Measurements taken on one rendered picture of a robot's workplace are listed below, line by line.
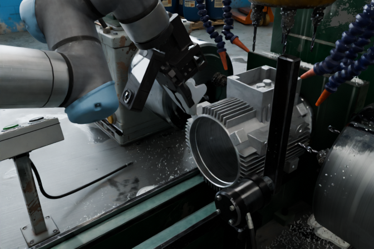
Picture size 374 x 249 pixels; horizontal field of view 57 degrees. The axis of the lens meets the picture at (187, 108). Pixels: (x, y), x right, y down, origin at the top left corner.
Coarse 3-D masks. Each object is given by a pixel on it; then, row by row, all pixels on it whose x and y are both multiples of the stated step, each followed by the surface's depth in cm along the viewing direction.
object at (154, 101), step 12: (204, 48) 88; (216, 48) 90; (132, 60) 98; (216, 60) 91; (228, 60) 95; (204, 72) 90; (216, 72) 93; (228, 72) 97; (156, 84) 87; (216, 84) 92; (156, 96) 87; (168, 96) 86; (216, 96) 97; (156, 108) 90; (168, 108) 87; (180, 108) 90; (168, 120) 89; (180, 120) 92
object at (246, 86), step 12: (252, 72) 77; (264, 72) 77; (228, 84) 73; (240, 84) 70; (252, 84) 76; (264, 84) 71; (300, 84) 72; (228, 96) 74; (240, 96) 71; (252, 96) 68; (264, 96) 66; (264, 108) 67; (264, 120) 69
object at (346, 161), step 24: (360, 120) 54; (336, 144) 54; (360, 144) 52; (336, 168) 53; (360, 168) 50; (336, 192) 53; (360, 192) 50; (336, 216) 54; (360, 216) 50; (360, 240) 52
